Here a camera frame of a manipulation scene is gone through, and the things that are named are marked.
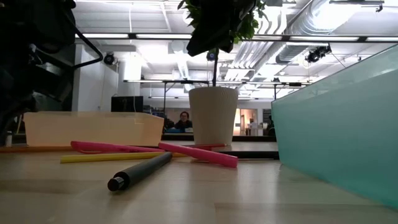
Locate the green leafy plant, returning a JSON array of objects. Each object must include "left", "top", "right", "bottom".
[{"left": 177, "top": 0, "right": 268, "bottom": 87}]

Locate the silver ventilation duct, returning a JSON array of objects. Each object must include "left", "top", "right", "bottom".
[{"left": 275, "top": 0, "right": 346, "bottom": 65}]

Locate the green translucent plastic tray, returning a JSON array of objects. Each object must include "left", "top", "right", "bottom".
[{"left": 271, "top": 43, "right": 398, "bottom": 209}]

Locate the white ribbed plant pot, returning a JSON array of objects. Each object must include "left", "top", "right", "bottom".
[{"left": 188, "top": 86, "right": 239, "bottom": 146}]

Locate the pink pen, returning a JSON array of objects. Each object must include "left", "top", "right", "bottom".
[
  {"left": 70, "top": 140, "right": 165, "bottom": 155},
  {"left": 157, "top": 142, "right": 239, "bottom": 169}
]

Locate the orange translucent plastic tray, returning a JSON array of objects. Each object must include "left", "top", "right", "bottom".
[{"left": 24, "top": 111, "right": 165, "bottom": 147}]

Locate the ceiling light strip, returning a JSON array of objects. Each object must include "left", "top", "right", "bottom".
[
  {"left": 281, "top": 35, "right": 398, "bottom": 43},
  {"left": 74, "top": 32, "right": 195, "bottom": 40}
]

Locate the person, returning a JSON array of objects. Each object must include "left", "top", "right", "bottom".
[{"left": 174, "top": 111, "right": 193, "bottom": 130}]

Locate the black monitor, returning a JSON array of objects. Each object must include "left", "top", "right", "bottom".
[{"left": 111, "top": 95, "right": 144, "bottom": 113}]

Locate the black aluminium table frame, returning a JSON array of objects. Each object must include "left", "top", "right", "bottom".
[{"left": 12, "top": 133, "right": 277, "bottom": 146}]

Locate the yellow pencil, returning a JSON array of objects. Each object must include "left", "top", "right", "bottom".
[{"left": 60, "top": 151, "right": 187, "bottom": 164}]

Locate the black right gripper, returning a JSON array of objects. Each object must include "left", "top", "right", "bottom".
[{"left": 185, "top": 0, "right": 251, "bottom": 58}]

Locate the thick black pen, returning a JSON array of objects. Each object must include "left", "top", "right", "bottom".
[{"left": 107, "top": 151, "right": 174, "bottom": 192}]

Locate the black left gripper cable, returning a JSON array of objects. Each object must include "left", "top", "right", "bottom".
[{"left": 72, "top": 27, "right": 104, "bottom": 70}]

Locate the black background frame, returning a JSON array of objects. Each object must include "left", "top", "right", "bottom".
[{"left": 123, "top": 79, "right": 312, "bottom": 101}]

